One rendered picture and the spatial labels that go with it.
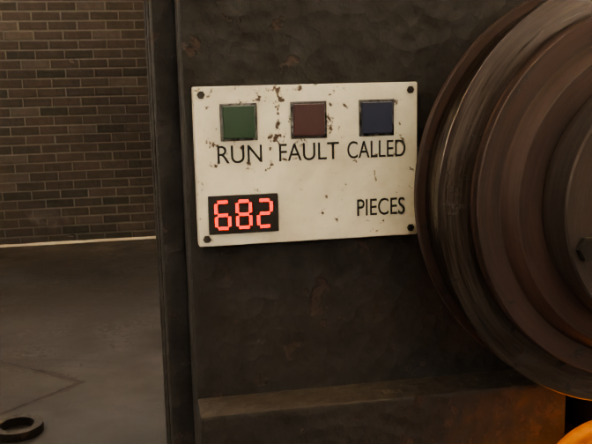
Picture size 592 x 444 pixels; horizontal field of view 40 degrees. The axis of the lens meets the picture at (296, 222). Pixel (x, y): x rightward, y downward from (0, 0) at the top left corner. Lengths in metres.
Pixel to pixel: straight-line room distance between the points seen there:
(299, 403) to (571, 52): 0.49
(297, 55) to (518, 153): 0.28
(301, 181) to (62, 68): 6.02
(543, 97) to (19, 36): 6.27
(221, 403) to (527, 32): 0.53
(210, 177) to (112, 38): 5.99
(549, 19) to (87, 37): 6.16
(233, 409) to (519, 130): 0.44
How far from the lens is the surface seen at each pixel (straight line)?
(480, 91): 0.85
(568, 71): 0.86
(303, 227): 0.94
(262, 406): 0.97
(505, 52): 0.86
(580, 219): 0.82
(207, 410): 0.97
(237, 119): 0.91
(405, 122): 0.96
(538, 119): 0.84
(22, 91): 6.94
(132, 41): 6.89
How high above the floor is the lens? 1.24
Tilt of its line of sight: 9 degrees down
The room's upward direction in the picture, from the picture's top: 1 degrees counter-clockwise
